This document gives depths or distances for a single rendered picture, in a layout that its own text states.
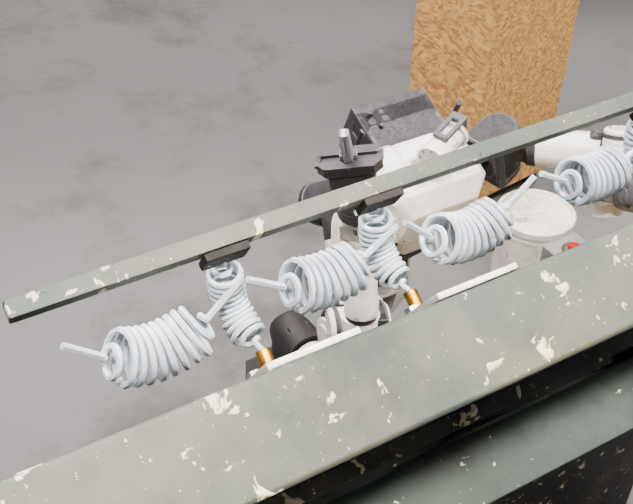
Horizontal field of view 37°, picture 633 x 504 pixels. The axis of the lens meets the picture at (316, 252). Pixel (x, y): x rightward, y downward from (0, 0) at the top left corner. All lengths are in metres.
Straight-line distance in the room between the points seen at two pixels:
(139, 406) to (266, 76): 2.37
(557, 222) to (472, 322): 2.79
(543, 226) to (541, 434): 2.53
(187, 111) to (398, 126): 2.85
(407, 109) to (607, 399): 1.16
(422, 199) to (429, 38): 1.97
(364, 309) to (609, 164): 0.83
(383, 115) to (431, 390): 1.37
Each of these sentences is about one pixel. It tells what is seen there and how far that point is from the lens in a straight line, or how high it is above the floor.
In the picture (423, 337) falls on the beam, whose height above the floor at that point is 1.91.
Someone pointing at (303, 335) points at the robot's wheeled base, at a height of 0.36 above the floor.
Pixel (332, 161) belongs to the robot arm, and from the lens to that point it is 1.74.
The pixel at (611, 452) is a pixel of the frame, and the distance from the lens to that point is 2.55.
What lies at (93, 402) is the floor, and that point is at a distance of 3.48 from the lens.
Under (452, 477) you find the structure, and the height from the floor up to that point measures 1.66.
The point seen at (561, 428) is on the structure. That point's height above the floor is 1.66.
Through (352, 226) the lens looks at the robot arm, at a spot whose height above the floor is 1.42.
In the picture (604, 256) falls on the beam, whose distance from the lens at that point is 1.04.
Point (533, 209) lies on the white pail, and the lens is 3.76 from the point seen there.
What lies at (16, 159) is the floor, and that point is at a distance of 4.75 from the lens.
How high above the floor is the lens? 2.55
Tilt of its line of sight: 39 degrees down
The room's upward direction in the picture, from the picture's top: 1 degrees clockwise
